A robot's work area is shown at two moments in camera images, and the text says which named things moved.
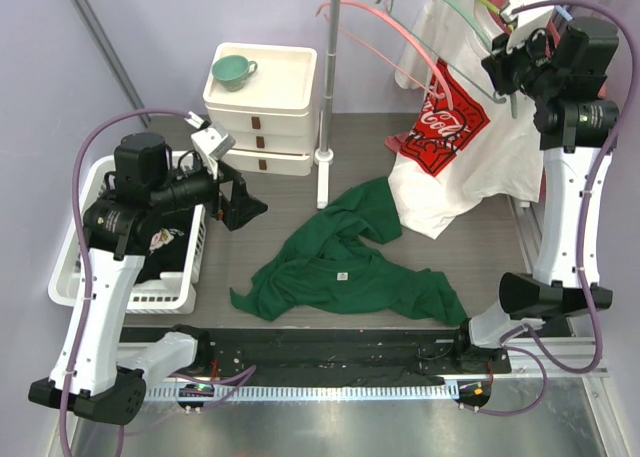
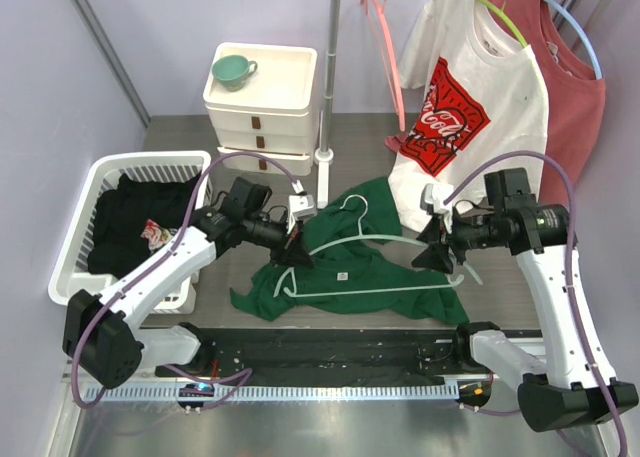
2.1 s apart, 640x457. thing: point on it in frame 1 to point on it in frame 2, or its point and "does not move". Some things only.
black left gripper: x=237 y=211 to x=290 y=249
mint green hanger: x=489 y=97 to x=288 y=284
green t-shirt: x=337 y=261 does not move
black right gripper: x=499 y=64 to x=436 y=256
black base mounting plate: x=322 y=355 does not move
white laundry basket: x=170 y=293 does not move
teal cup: x=233 y=71 does not move
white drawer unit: x=272 y=117 does not move
